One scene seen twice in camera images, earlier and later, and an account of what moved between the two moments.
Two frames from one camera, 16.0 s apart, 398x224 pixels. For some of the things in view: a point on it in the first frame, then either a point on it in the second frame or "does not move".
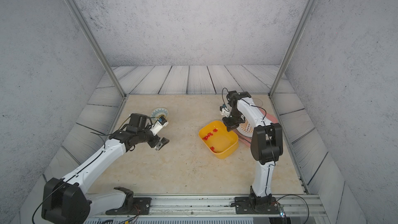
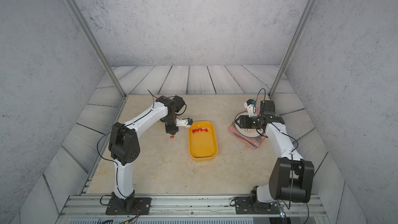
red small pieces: x=208 y=135 → x=195 y=130
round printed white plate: x=245 y=128 does not move
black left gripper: x=159 y=145 → x=172 y=130
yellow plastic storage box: x=222 y=143 → x=203 y=145
